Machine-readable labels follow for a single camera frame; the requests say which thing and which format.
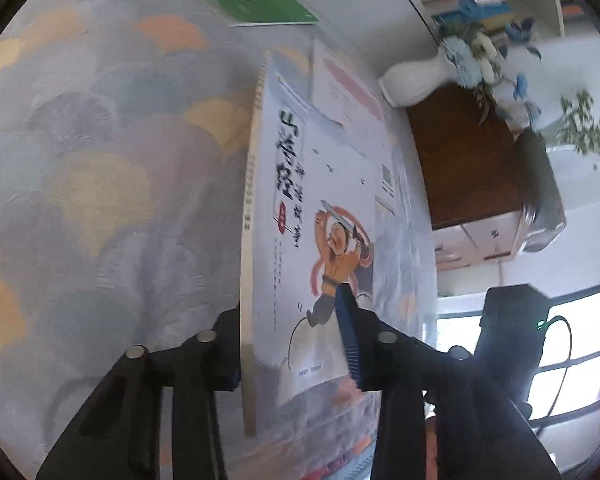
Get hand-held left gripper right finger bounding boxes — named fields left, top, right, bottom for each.
left=334, top=283, right=562, bottom=480

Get brown wooden cabinet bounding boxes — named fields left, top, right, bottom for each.
left=406, top=82, right=538, bottom=273

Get white book with pink panel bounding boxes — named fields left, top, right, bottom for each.
left=307, top=37, right=438, bottom=321

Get black cable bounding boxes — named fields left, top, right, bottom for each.
left=537, top=314, right=575, bottom=423

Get green leafy sprigs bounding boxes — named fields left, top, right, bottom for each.
left=555, top=89, right=600, bottom=173

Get white vase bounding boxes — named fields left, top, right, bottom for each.
left=379, top=54, right=452, bottom=108

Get fan-patterned tablecloth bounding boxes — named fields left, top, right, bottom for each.
left=0, top=0, right=441, bottom=480

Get black framed window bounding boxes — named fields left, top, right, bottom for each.
left=435, top=275, right=600, bottom=433

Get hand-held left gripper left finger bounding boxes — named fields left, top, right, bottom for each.
left=35, top=309, right=242, bottom=480

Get dark green vase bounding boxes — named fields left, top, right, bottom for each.
left=514, top=127, right=568, bottom=255

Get row of red and teal books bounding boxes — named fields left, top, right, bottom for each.
left=555, top=0, right=598, bottom=28

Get white book with warrior figure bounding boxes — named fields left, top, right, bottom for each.
left=239, top=49, right=381, bottom=438

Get blue artificial flowers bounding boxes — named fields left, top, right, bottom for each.
left=432, top=0, right=543, bottom=128

